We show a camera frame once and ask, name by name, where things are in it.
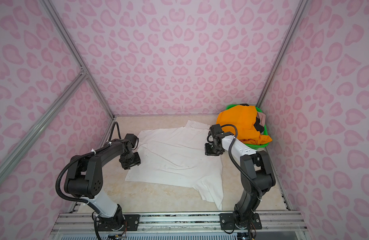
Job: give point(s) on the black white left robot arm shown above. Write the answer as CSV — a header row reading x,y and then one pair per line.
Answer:
x,y
81,180

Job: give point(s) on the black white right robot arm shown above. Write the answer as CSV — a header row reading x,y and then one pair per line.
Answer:
x,y
257,174

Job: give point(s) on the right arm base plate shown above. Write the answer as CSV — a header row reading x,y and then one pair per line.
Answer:
x,y
232,221

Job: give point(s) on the black garment in basket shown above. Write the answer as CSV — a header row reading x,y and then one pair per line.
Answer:
x,y
258,126

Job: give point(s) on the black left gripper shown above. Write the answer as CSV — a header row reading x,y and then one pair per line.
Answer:
x,y
128,165

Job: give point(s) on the pink beige garment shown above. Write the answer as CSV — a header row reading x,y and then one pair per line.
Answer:
x,y
262,117

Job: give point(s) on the orange garment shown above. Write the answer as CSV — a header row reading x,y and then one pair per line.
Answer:
x,y
244,123

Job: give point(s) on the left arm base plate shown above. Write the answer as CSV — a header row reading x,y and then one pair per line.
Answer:
x,y
132,222

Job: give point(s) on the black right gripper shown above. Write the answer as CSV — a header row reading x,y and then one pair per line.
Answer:
x,y
207,153

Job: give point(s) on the white t-shirt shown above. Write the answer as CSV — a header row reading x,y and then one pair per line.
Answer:
x,y
176,157

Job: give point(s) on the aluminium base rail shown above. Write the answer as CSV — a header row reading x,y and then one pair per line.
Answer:
x,y
209,223

